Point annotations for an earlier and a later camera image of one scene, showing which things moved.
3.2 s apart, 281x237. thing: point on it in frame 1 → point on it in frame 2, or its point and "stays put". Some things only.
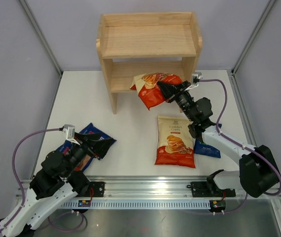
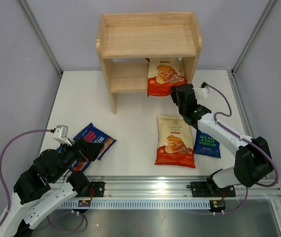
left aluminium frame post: [39, 28] stays put
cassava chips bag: [149, 91] → [163, 73]
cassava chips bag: [175, 144] stays put
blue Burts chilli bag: [91, 129] stays put
